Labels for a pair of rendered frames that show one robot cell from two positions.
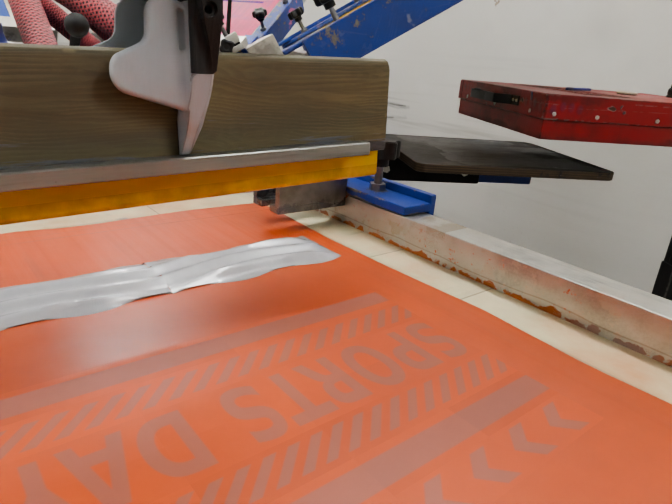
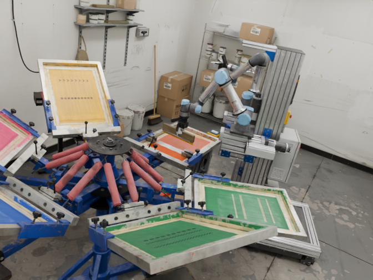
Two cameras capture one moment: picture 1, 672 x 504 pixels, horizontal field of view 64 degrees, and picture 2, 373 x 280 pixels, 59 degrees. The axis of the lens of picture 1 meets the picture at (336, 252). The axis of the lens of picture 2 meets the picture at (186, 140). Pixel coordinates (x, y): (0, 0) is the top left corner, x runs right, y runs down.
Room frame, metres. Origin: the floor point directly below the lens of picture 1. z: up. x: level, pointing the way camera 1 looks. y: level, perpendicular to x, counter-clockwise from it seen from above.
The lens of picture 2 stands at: (1.43, 2.84, 2.39)
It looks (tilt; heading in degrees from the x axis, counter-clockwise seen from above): 25 degrees down; 247
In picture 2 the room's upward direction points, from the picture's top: 11 degrees clockwise
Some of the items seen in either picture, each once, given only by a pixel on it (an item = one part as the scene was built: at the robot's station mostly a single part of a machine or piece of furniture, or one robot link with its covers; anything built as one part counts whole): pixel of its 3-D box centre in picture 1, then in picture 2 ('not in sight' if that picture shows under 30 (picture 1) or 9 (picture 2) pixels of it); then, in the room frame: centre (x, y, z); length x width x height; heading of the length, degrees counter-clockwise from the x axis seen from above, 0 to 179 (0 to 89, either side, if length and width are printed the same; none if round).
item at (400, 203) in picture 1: (333, 194); (143, 139); (0.68, 0.01, 0.98); 0.30 x 0.05 x 0.07; 41
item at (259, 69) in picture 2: not in sight; (257, 78); (-0.53, -0.17, 1.63); 0.15 x 0.12 x 0.55; 35
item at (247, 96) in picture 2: not in sight; (247, 98); (-0.42, -0.10, 1.42); 0.13 x 0.12 x 0.14; 35
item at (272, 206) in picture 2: not in sight; (227, 193); (0.26, 1.05, 1.05); 1.08 x 0.61 x 0.23; 161
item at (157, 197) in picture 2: not in sight; (186, 204); (0.53, 0.96, 0.90); 1.24 x 0.06 x 0.06; 161
